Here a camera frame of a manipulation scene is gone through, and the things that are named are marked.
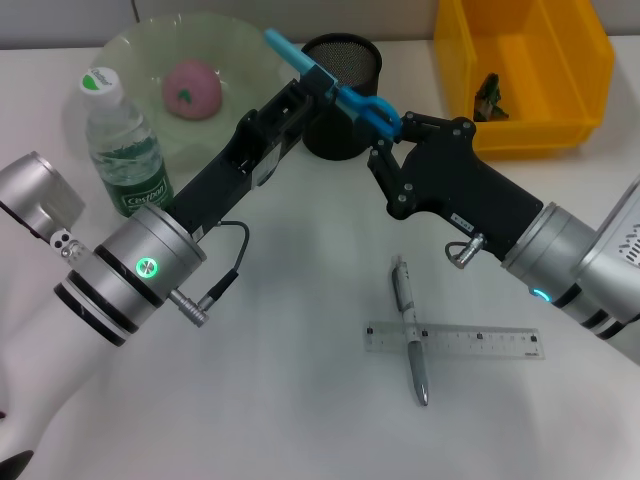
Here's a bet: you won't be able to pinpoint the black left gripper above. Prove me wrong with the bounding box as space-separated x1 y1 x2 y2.
172 62 337 239

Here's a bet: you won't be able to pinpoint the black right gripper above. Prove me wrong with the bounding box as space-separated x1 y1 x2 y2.
367 112 545 262

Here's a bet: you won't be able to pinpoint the blue scissors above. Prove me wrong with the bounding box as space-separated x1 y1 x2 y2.
263 28 404 139

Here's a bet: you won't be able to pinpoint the green plastic wrapper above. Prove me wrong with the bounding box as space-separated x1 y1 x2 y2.
472 72 511 123

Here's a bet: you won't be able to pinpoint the pink peach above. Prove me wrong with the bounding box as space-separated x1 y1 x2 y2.
162 58 224 121

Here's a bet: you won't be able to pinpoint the clear water bottle green label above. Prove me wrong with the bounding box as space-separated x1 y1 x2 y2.
77 67 176 219

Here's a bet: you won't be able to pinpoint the silver ballpoint pen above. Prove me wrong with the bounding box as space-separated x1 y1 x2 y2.
390 253 432 407

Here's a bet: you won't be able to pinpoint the black mesh pen holder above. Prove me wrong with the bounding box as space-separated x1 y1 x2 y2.
299 33 384 162

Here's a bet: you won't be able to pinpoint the pale green glass fruit plate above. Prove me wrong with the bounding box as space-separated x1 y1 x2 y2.
62 13 286 166

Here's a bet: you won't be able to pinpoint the clear plastic ruler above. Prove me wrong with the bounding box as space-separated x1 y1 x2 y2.
363 320 546 360

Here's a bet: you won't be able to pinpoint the yellow plastic bin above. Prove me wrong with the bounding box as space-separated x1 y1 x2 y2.
432 0 616 160

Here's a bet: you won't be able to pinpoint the right gripper cable with plug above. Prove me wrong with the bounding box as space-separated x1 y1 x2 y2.
444 232 489 269

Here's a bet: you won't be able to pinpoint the gripper cable with plug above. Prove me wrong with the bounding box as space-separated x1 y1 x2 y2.
167 219 251 329
444 232 489 269

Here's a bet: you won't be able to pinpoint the left gripper cable with plug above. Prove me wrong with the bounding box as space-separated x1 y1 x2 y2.
167 219 251 329

